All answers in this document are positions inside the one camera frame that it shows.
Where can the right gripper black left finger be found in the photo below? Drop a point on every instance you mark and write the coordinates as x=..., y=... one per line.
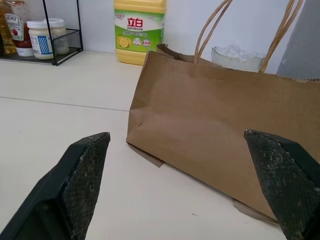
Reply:
x=75, y=180

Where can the grey partition panel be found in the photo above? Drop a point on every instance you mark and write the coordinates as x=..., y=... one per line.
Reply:
x=302, y=45

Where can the white-lidded mayonnaise jar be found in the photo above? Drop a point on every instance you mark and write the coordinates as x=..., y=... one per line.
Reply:
x=61, y=40

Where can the Heinz ketchup squeeze bottle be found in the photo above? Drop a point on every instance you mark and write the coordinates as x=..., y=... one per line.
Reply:
x=18, y=35

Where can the yellow dish detergent bottle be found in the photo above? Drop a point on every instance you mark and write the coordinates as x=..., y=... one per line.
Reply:
x=140, y=55

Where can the white cups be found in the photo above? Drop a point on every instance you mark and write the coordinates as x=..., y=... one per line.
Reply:
x=41, y=42

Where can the clear glass bowl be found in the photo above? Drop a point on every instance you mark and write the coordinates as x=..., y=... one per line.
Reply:
x=232, y=58

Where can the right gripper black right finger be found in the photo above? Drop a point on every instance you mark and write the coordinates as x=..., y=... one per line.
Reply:
x=287, y=185

